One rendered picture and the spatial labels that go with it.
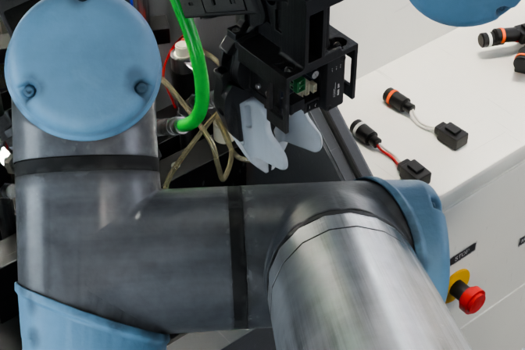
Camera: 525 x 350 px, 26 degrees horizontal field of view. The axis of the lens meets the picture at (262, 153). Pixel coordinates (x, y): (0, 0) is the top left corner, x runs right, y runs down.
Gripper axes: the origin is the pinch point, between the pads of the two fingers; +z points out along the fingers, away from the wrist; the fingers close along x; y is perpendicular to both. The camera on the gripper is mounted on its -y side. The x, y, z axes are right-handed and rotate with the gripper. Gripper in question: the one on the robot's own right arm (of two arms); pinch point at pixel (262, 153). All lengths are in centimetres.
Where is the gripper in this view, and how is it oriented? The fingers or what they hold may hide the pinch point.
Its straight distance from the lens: 96.7
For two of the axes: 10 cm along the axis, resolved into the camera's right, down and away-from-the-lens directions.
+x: 7.8, -4.1, 4.7
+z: 0.0, 7.6, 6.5
